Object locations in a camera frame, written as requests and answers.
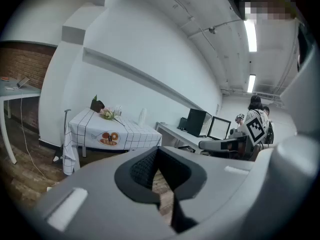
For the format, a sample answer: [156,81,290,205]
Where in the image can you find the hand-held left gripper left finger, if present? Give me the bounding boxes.
[29,146,179,240]

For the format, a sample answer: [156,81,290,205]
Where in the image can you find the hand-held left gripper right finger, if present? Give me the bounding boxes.
[157,133,320,240]

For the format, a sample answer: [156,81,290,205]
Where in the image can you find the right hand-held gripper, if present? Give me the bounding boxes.
[198,116,266,160]

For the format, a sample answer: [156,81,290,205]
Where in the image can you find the white ribbed vase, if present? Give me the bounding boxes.
[138,107,148,128]

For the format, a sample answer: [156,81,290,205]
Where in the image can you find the pink and cream flowers bouquet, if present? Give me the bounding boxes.
[99,106,126,127]

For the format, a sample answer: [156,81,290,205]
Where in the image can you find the black framed white monitor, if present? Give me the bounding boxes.
[207,116,232,141]

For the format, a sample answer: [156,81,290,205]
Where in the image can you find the black computer monitor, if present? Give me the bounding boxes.
[186,108,214,138]

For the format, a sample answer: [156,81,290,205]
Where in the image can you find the black pouch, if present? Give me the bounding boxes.
[177,116,188,131]

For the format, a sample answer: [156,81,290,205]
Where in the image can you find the long white desk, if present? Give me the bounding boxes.
[155,121,216,155]

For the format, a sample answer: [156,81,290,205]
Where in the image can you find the long ceiling light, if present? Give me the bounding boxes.
[243,18,259,53]
[246,74,257,94]

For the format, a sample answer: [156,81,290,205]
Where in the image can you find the white checked cloth table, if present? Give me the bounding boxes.
[62,107,163,176]

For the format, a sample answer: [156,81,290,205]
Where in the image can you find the grey metal stand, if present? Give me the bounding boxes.
[63,108,72,136]

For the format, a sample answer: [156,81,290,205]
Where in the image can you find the brown wooden box with plant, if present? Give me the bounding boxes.
[90,94,106,114]

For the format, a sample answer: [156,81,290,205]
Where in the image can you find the small white desk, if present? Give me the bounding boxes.
[0,78,42,165]

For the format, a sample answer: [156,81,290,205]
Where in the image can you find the grey tablet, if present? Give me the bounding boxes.
[16,76,31,89]

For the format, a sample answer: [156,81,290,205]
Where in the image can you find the white floor cable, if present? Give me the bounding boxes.
[19,90,61,185]

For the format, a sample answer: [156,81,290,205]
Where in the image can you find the black head-mounted camera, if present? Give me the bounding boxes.
[225,0,248,21]

